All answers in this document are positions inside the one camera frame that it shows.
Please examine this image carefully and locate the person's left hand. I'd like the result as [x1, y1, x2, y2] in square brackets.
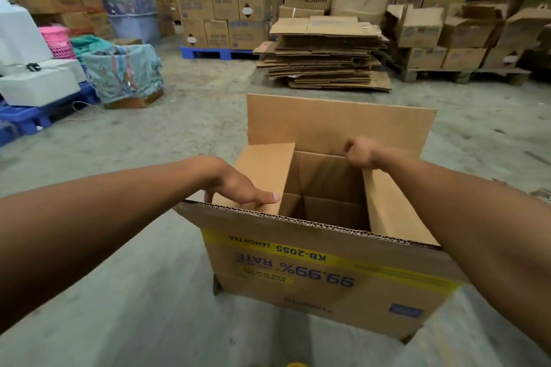
[189, 155, 281, 205]

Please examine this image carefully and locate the person's right hand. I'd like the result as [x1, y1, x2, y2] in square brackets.
[343, 135, 389, 171]

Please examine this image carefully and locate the cardboard box yellow stripe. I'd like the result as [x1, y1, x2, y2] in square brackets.
[173, 93, 471, 344]

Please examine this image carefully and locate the person's right forearm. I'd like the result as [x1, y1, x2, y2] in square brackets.
[375, 147, 551, 355]

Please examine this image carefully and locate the person's left forearm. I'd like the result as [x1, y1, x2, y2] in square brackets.
[0, 157, 203, 334]

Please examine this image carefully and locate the pile of flattened cardboard sheets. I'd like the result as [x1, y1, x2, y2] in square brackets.
[253, 15, 393, 92]

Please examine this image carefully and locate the wooden pallet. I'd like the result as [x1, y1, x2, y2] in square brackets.
[387, 61, 533, 87]

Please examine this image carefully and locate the open-flap cardboard box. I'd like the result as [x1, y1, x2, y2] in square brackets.
[382, 5, 447, 48]

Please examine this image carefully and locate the plain brown cardboard box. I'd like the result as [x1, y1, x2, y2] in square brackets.
[330, 0, 391, 26]

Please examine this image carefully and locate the box covered with patterned cloth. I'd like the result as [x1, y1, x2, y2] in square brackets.
[81, 44, 165, 110]

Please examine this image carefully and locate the small white foam box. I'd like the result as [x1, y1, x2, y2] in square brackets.
[40, 58, 87, 84]

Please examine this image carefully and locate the teal cloth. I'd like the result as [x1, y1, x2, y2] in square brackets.
[70, 34, 115, 63]

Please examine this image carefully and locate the dark blue plastic pallet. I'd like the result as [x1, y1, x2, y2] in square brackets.
[0, 80, 101, 147]

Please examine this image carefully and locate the large white foam box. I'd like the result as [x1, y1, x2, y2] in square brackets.
[0, 66, 82, 108]

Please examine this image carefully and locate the pink plastic basket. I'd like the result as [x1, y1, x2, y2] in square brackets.
[38, 26, 77, 60]

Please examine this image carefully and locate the white plastic jug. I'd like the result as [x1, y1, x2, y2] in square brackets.
[0, 0, 55, 76]

